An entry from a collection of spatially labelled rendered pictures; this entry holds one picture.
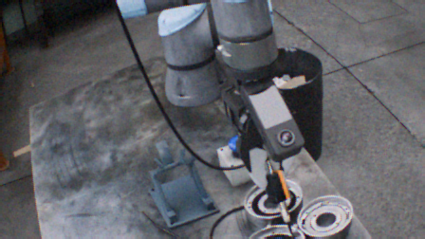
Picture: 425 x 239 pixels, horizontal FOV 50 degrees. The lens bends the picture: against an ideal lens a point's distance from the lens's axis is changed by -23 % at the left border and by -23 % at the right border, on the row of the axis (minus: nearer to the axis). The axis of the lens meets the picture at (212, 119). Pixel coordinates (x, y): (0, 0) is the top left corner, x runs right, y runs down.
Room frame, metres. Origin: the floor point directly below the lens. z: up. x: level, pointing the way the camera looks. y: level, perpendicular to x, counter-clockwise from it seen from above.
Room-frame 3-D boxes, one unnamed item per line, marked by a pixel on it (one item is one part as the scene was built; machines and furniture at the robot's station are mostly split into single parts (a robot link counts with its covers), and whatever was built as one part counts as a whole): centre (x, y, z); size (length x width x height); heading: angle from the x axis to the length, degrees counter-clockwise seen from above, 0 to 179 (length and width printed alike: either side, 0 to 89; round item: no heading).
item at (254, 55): (0.66, -0.06, 1.15); 0.08 x 0.08 x 0.05
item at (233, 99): (0.67, -0.07, 1.07); 0.09 x 0.08 x 0.12; 15
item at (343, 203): (0.62, -0.16, 0.82); 0.10 x 0.10 x 0.04
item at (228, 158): (0.85, -0.04, 0.82); 0.08 x 0.07 x 0.05; 12
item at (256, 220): (0.70, -0.08, 0.82); 0.10 x 0.10 x 0.04
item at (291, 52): (1.87, -0.31, 0.21); 0.34 x 0.34 x 0.43
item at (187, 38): (1.18, 0.01, 0.97); 0.13 x 0.12 x 0.14; 85
